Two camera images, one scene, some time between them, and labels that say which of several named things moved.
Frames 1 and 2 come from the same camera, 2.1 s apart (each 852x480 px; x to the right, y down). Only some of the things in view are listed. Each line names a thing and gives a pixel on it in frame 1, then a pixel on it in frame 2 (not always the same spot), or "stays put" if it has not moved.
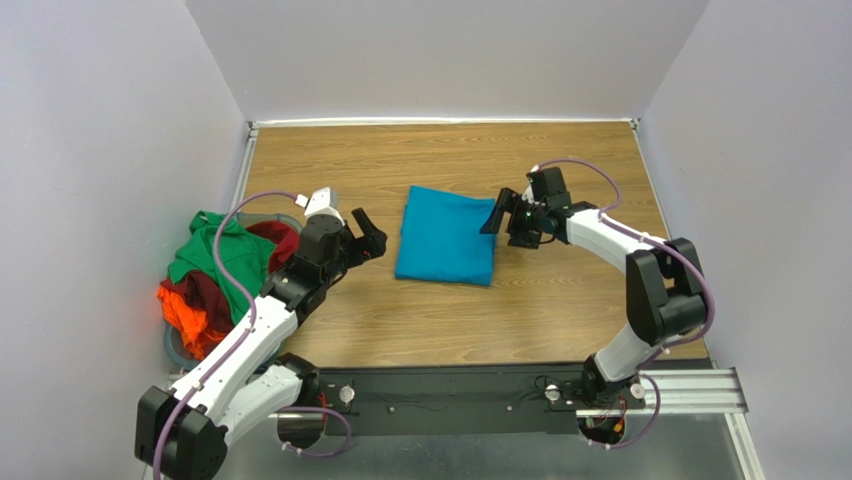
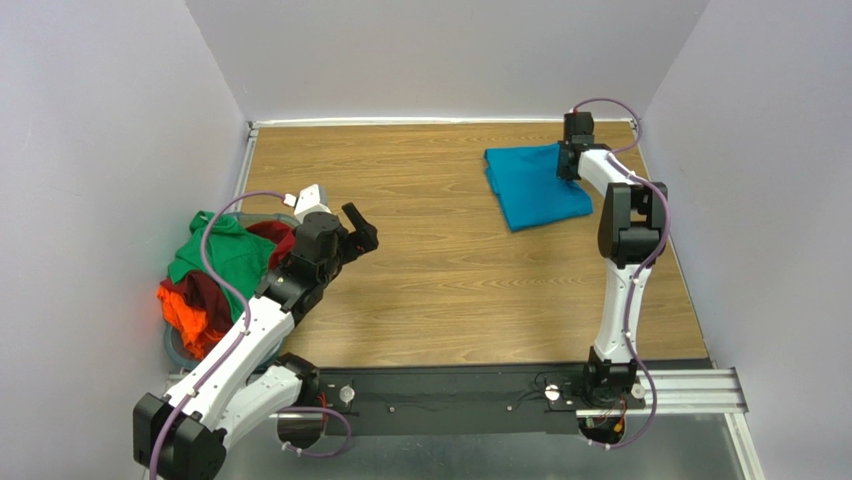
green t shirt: x=245 y=256 stays put
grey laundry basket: x=174 y=343 stays put
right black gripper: x=520 y=218 -> x=569 y=163
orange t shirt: x=190 y=321 stays put
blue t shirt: x=441 y=239 -> x=528 y=191
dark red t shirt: x=195 y=285 stays put
